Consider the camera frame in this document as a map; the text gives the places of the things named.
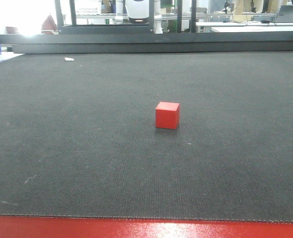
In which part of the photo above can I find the red cloth item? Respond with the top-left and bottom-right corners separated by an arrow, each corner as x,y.
41,14 -> 58,35

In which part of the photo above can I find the white background table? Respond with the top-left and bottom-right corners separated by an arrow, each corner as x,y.
196,22 -> 293,33

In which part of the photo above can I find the black metal frame rail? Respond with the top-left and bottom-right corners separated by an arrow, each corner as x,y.
0,0 -> 293,54

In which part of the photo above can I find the black fabric table mat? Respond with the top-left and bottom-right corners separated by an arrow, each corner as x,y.
0,52 -> 293,222

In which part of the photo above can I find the grey open laptop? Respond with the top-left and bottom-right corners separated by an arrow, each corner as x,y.
275,5 -> 293,23

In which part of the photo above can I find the red magnetic cube block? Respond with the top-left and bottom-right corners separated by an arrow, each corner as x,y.
155,102 -> 180,129

